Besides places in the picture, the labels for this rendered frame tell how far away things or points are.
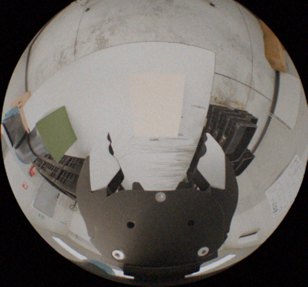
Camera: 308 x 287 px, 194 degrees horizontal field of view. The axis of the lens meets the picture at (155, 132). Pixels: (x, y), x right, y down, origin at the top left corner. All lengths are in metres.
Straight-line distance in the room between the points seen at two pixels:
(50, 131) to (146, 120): 0.38
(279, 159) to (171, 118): 2.58
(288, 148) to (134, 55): 2.65
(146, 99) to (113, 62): 0.17
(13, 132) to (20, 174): 3.18
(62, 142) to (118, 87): 0.34
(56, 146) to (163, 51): 0.51
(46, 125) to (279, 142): 2.97
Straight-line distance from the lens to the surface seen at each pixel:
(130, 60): 0.30
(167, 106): 0.21
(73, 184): 0.54
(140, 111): 0.22
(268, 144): 2.71
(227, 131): 0.76
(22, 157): 0.54
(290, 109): 2.47
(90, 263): 0.28
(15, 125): 0.49
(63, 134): 0.48
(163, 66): 0.28
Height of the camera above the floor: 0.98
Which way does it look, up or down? 58 degrees down
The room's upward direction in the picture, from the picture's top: 180 degrees counter-clockwise
